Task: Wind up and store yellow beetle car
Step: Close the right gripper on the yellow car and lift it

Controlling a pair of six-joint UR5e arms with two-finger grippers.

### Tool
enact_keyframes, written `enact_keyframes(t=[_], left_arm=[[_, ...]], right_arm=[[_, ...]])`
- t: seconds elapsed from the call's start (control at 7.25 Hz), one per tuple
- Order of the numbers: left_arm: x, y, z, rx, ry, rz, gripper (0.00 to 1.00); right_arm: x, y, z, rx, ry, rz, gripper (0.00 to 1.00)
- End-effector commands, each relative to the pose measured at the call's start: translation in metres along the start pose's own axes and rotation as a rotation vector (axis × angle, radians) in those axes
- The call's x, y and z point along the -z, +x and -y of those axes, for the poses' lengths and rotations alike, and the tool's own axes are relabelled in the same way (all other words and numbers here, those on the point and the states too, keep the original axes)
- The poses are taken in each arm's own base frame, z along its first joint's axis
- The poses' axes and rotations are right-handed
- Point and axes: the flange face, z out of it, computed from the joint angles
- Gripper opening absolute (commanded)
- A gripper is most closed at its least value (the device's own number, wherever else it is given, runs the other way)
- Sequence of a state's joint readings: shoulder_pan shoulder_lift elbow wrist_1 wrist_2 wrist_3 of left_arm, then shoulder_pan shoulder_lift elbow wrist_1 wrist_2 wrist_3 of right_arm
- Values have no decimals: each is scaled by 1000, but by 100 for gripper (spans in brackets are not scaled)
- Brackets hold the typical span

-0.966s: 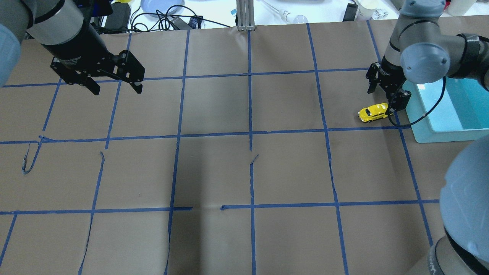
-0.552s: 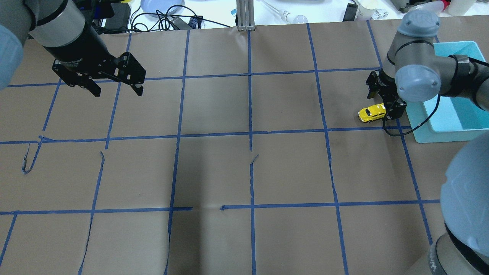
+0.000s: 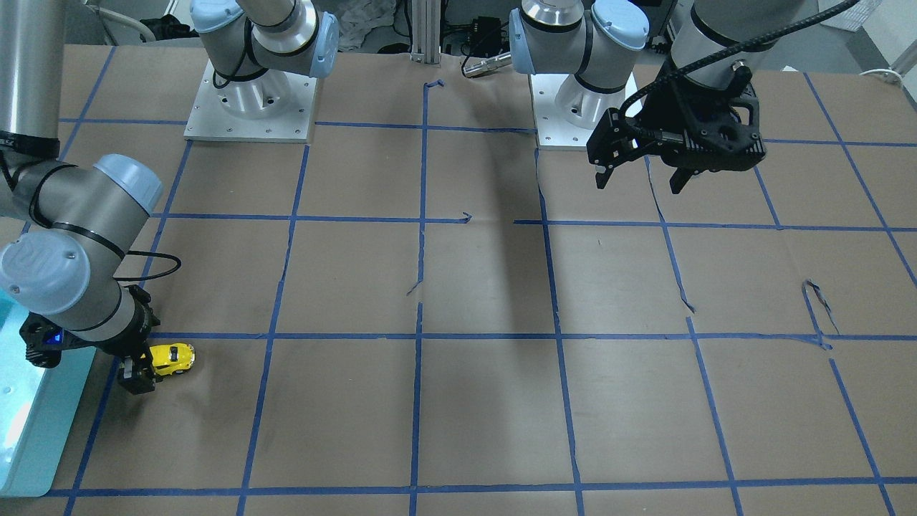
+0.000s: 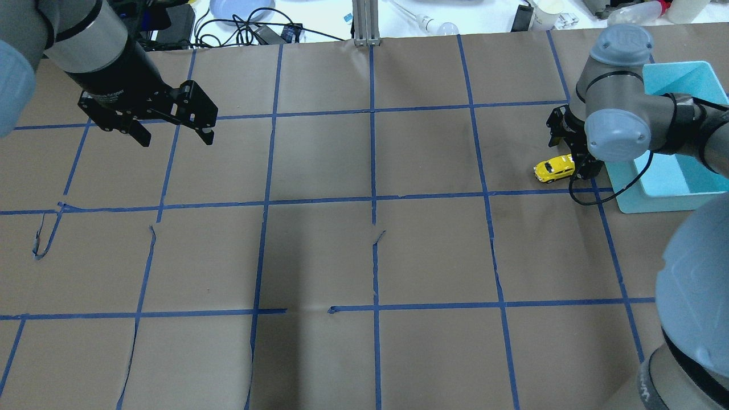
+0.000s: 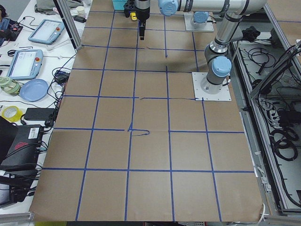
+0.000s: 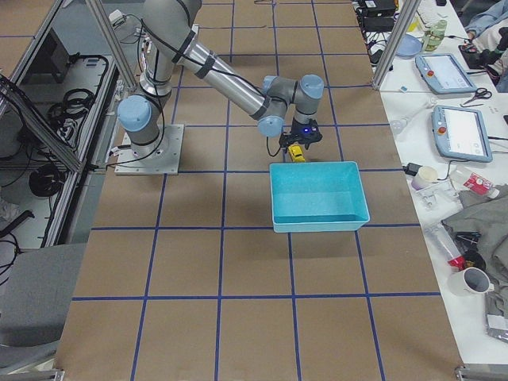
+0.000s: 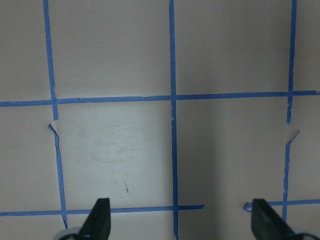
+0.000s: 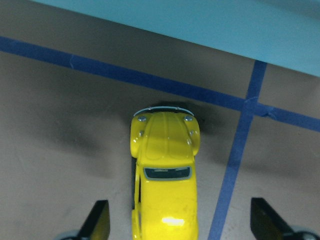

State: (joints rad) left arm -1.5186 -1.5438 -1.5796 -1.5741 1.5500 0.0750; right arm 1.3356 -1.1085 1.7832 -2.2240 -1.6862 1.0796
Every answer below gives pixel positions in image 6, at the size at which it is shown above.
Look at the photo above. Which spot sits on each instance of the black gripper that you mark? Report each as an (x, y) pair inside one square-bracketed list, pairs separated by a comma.
[(298, 128)]

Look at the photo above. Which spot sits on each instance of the yellow beetle toy car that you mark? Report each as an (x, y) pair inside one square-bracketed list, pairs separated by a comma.
[(296, 153)]

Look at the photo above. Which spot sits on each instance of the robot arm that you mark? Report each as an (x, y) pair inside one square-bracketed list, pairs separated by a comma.
[(282, 107)]

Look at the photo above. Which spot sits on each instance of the light blue plastic bin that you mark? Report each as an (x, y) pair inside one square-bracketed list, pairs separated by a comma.
[(317, 197)]

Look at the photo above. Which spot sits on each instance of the white paper cup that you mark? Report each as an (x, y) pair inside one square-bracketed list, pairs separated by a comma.
[(426, 176)]

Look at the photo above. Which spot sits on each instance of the blue plate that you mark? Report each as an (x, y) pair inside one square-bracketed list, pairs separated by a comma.
[(409, 47)]

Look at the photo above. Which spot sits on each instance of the far teach pendant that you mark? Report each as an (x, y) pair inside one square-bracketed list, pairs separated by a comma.
[(443, 74)]

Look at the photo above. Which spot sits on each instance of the teach pendant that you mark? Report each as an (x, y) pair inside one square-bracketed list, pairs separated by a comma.
[(443, 74), (460, 134)]

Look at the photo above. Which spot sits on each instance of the near teach pendant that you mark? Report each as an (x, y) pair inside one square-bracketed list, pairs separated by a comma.
[(460, 134)]

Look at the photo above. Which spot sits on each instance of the clear plastic bottle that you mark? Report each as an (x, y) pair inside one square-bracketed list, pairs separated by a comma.
[(474, 182)]

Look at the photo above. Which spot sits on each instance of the scissors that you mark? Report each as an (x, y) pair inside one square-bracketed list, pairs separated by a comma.
[(480, 93)]

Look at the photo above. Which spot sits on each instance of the grey cloth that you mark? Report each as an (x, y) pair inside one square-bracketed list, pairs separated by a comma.
[(488, 217)]

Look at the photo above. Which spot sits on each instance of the white mug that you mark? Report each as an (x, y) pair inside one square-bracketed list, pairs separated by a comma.
[(470, 281)]

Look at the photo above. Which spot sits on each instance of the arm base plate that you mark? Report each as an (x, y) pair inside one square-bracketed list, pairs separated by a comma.
[(157, 158)]

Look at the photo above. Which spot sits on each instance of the aluminium frame post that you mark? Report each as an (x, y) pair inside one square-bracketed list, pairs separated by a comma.
[(406, 15)]

